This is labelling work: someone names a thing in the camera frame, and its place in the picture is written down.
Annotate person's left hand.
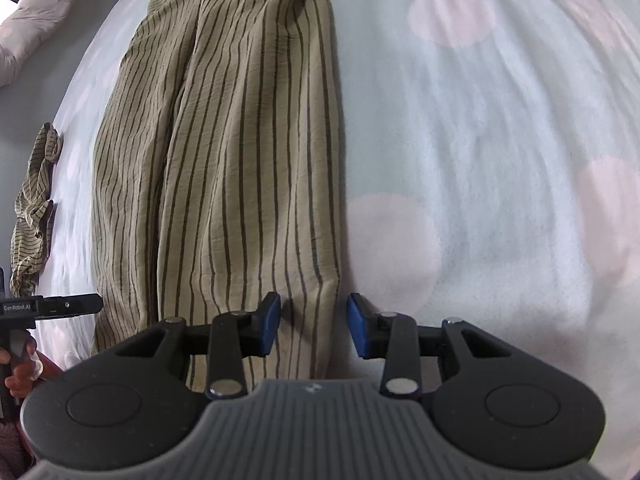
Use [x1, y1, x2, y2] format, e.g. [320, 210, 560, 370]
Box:
[0, 335, 47, 402]

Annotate person's purple fuzzy top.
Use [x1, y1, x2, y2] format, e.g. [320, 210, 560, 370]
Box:
[0, 417, 40, 480]

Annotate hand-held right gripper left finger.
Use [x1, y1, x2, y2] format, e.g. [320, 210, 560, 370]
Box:
[115, 291, 282, 401]

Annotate tan striped button shirt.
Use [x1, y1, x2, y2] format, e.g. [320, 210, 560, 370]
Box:
[91, 0, 345, 393]

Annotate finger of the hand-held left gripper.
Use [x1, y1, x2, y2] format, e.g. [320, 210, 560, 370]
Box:
[33, 294, 105, 319]

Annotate grey bundled quilt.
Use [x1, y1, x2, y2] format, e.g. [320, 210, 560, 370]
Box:
[0, 0, 82, 88]

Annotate polka dot bed sheet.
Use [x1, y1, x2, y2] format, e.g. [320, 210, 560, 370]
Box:
[35, 0, 640, 461]

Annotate tan striped pants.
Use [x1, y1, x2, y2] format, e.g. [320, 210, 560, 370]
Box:
[11, 122, 65, 299]

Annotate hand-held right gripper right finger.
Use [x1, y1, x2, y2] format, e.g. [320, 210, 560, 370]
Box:
[346, 291, 516, 401]

